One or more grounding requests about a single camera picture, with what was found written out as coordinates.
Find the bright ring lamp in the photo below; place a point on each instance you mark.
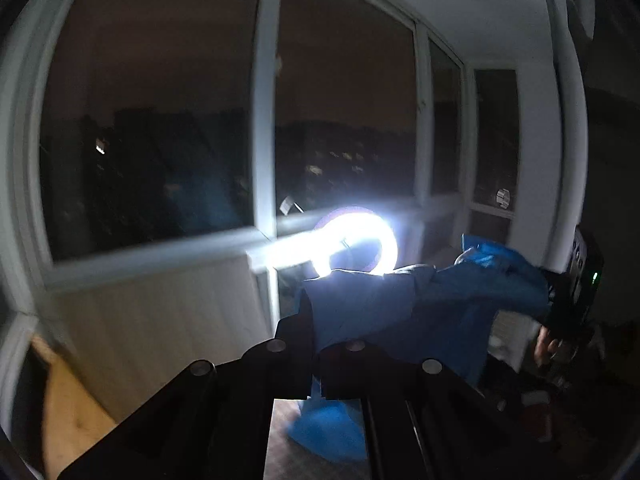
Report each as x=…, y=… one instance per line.
x=354, y=239

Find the wooden bed headboard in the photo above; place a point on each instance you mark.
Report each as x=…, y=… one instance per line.
x=73, y=420

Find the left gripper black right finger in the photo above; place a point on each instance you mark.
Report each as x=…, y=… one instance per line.
x=421, y=421

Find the blue striped garment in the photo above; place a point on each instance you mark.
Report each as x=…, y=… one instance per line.
x=421, y=312

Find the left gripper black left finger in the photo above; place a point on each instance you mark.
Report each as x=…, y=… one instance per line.
x=210, y=421

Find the plaid bed sheet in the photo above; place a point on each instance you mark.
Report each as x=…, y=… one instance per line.
x=285, y=459

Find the white window frame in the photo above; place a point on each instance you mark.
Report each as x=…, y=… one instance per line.
x=552, y=175

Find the person's right hand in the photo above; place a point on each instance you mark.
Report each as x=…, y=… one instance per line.
x=546, y=346

